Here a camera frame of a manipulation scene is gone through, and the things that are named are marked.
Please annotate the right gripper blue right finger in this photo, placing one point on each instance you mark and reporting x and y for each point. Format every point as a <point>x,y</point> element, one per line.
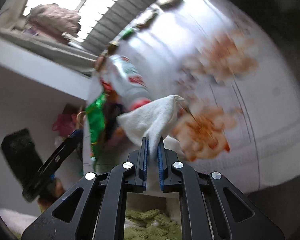
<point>211,206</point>

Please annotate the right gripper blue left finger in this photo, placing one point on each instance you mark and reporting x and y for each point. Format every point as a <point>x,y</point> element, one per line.
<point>94,208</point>

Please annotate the white cloth towel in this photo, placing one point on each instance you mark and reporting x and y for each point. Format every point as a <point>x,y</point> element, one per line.
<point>154,121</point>

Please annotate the white bottle red cap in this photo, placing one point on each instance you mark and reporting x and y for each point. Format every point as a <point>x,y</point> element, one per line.
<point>127,82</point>

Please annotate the pink plastic bag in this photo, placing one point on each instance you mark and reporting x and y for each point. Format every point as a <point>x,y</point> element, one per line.
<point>65,124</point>

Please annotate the green fuzzy sleeve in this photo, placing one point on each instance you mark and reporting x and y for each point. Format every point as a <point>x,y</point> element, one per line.
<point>152,224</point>

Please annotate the green shiny chip bag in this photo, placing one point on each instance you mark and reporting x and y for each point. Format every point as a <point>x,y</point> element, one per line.
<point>94,112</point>

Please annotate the pink quilted jacket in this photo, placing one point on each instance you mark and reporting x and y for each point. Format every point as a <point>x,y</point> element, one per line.
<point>55,20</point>

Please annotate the small brown snack packet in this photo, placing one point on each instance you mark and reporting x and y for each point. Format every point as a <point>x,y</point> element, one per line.
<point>112,46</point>

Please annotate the green snack packet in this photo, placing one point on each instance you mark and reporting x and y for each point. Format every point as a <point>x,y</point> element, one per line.
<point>127,33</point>

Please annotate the grey balcony railing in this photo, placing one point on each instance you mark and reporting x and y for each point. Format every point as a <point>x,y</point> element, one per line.
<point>102,20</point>

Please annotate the yellow green snack bag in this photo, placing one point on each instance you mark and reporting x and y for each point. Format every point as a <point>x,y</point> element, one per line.
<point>145,19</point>

